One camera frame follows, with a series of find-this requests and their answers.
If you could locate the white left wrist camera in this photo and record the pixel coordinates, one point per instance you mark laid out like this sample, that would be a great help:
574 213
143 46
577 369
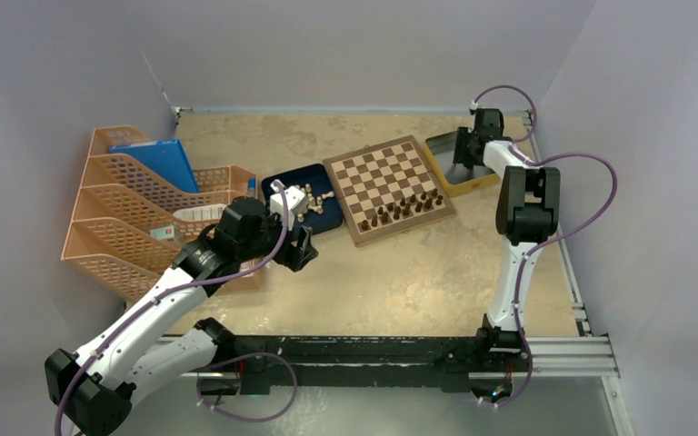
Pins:
287 201

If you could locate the wooden chess board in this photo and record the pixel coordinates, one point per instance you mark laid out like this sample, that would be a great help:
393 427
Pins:
379 174

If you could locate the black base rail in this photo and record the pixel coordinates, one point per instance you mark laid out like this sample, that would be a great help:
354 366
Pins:
453 364

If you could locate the peach file rack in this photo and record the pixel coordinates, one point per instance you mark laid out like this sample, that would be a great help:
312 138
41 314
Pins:
120 201

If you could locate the blue folder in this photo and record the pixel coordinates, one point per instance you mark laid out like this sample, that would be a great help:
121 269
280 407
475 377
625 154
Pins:
167 158

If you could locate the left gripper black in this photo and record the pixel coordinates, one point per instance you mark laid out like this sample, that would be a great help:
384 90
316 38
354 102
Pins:
294 255

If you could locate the yellow metal tin tray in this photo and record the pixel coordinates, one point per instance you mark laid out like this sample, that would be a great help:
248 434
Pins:
455 178

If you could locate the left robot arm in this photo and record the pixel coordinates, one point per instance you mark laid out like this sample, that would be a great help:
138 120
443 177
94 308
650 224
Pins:
97 386

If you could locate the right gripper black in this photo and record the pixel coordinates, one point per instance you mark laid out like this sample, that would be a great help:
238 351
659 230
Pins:
463 134

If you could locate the dark blue square tray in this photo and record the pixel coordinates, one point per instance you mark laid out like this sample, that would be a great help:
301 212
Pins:
323 217

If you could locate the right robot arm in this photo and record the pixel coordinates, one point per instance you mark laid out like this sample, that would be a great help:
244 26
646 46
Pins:
526 216

